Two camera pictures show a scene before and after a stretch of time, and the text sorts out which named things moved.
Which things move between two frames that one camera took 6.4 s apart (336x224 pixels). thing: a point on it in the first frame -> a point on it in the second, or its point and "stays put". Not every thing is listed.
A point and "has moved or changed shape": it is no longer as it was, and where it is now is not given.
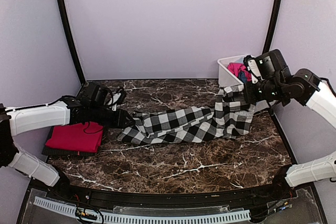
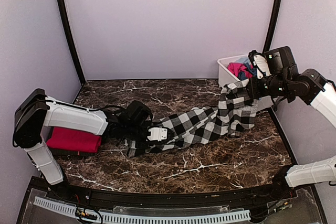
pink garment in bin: (235, 67) stays put
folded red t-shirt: (80, 137) stays put
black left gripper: (119, 121) -> (154, 141)
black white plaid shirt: (230, 116) has moved or changed shape
